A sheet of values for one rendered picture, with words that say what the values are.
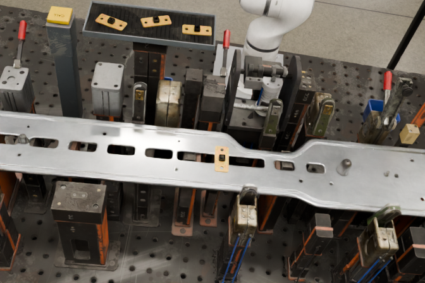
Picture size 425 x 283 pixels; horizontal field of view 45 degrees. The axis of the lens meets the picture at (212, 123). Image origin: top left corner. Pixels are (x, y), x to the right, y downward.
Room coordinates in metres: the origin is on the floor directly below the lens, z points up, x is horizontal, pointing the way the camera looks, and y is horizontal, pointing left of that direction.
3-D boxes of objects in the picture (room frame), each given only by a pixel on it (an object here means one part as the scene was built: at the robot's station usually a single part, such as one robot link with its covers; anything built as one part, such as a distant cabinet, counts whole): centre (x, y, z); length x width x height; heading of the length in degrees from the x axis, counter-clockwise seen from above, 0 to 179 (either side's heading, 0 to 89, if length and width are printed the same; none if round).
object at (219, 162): (0.81, -0.04, 1.01); 0.08 x 0.04 x 0.01; 7
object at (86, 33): (1.12, 0.23, 1.16); 0.37 x 0.14 x 0.02; 97
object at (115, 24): (1.09, 0.34, 1.17); 0.08 x 0.04 x 0.01; 77
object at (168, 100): (0.95, 0.14, 0.89); 0.13 x 0.11 x 0.38; 7
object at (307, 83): (1.06, -0.24, 0.91); 0.07 x 0.05 x 0.42; 7
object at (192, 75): (1.01, 0.08, 0.90); 0.05 x 0.05 x 0.40; 7
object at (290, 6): (1.35, -0.15, 1.11); 0.19 x 0.12 x 0.24; 92
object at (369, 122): (1.04, -0.49, 0.88); 0.07 x 0.06 x 0.35; 7
